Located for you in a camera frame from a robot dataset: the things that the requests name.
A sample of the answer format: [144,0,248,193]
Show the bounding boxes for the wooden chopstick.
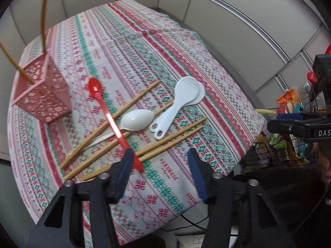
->
[0,42,35,85]
[40,0,48,54]
[83,126,203,181]
[136,117,207,157]
[65,101,173,180]
[59,80,161,169]

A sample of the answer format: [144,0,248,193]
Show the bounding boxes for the white plastic spoon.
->
[82,109,156,151]

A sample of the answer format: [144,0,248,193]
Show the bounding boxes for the red plastic spoon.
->
[88,77,145,173]

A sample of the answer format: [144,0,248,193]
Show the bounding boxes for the orange snack packet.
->
[277,87,302,114]

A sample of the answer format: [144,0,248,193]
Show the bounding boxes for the patterned striped tablecloth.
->
[6,0,267,246]

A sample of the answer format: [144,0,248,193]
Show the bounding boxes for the pink perforated utensil basket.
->
[11,53,72,124]

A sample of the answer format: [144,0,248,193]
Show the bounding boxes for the black wire rack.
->
[243,105,320,171]

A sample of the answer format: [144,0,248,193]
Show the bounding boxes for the black cable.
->
[163,212,210,233]

